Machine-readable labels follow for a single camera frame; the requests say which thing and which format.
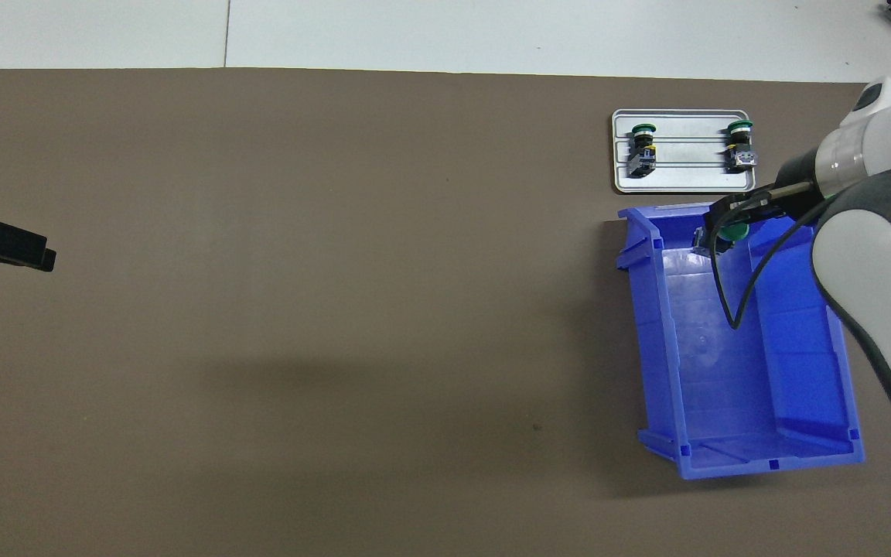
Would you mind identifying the brown table mat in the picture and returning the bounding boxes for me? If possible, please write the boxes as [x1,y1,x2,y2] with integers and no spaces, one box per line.
[0,68,891,557]

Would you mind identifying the blue plastic storage bin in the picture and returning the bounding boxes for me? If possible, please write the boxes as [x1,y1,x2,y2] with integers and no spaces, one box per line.
[617,200,865,481]

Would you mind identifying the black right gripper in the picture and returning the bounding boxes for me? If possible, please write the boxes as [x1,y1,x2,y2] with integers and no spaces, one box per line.
[706,149,827,234]

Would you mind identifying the green push button switch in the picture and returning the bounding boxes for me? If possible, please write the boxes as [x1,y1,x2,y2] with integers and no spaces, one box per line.
[692,220,753,258]
[725,120,758,173]
[627,121,659,179]

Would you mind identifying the silver metal tray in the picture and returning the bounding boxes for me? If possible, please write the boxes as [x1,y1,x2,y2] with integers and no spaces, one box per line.
[612,107,756,193]

